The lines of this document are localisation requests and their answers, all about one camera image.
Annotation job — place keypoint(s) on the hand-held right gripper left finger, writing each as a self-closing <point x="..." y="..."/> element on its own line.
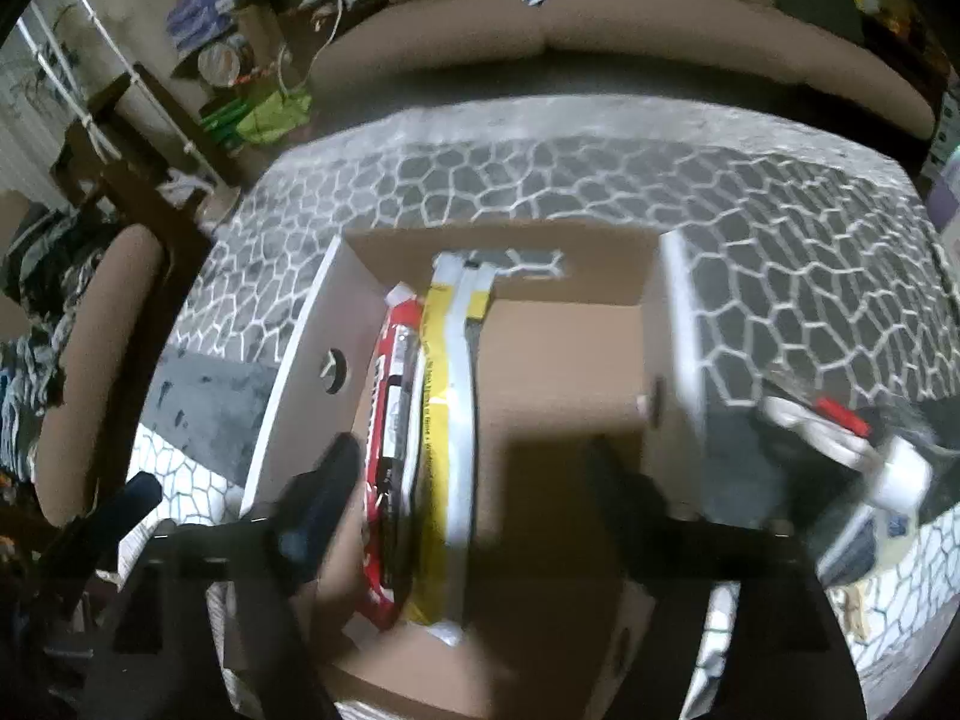
<point x="315" y="510"/>

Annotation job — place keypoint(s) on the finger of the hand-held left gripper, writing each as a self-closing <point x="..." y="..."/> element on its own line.
<point x="139" y="495"/>

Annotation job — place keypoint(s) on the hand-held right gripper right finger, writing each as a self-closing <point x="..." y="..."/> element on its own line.
<point x="630" y="510"/>

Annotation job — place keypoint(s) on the long red snack packet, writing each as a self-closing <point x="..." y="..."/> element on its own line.
<point x="386" y="390"/>

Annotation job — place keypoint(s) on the brown cardboard box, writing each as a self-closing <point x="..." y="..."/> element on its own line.
<point x="555" y="390"/>

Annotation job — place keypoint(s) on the yellow and white packet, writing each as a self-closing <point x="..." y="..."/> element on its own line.
<point x="442" y="465"/>

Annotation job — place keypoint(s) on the brown upholstered chair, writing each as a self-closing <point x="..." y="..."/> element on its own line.
<point x="97" y="360"/>

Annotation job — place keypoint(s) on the white plug adapter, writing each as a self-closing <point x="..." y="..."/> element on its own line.
<point x="900" y="474"/>

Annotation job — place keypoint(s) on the grey honeycomb pattern rug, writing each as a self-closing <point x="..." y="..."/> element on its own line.
<point x="525" y="172"/>

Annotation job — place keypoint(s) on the green bag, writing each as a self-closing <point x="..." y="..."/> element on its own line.
<point x="270" y="112"/>

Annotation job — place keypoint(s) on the round silver tin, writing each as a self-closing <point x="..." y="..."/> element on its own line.
<point x="220" y="64"/>

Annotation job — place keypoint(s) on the white rack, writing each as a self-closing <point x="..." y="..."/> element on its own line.
<point x="97" y="34"/>

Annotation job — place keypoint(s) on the brown sofa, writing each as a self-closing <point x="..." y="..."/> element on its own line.
<point x="600" y="37"/>

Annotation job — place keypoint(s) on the purple bag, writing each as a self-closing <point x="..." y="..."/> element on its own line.
<point x="199" y="15"/>

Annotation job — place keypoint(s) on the dark wooden furniture frame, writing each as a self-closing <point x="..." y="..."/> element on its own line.
<point x="127" y="180"/>

